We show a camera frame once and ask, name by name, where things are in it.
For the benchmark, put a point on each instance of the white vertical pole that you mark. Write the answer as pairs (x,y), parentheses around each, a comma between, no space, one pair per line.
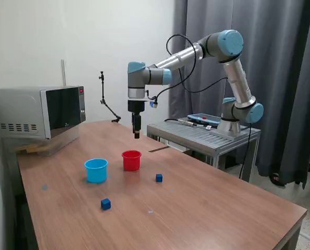
(63,73)

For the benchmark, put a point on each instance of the robot teach pendant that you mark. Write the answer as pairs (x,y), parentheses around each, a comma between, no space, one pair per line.
(204,118)

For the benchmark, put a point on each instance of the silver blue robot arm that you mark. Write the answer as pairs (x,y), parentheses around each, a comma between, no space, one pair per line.
(235,75)

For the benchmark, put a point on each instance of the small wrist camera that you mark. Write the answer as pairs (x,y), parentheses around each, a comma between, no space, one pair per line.
(153,104)

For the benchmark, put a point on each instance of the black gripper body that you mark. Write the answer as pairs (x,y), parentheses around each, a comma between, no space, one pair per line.
(136,106)

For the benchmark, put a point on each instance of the silver microwave oven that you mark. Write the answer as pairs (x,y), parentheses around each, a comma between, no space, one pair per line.
(22,109)

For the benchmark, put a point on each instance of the dark grey curtain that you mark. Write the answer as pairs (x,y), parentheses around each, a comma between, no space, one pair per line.
(282,65)

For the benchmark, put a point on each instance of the blue plastic cup bin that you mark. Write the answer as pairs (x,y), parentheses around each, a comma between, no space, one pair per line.
(96,170)

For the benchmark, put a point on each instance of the red plastic cup bin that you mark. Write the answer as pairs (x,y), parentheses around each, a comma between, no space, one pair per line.
(131,162)

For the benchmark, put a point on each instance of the thin grey strip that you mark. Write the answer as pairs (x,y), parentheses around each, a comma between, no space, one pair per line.
(158,149)

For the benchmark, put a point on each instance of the blue cube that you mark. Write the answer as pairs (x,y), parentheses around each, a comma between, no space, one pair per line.
(159,178)
(105,204)

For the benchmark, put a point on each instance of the wooden pieces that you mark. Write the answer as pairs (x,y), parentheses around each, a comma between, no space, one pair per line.
(27,149)

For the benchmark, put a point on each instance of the aluminium robot stand table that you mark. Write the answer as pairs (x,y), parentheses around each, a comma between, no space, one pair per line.
(209,136)

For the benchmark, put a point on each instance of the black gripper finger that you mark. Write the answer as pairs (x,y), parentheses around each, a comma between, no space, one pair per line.
(137,129)
(132,126)

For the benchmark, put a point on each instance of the white QR code tag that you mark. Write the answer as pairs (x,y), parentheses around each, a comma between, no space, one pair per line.
(209,127)

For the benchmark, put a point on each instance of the black sandal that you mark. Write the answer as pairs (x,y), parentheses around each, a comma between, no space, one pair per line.
(276,179)

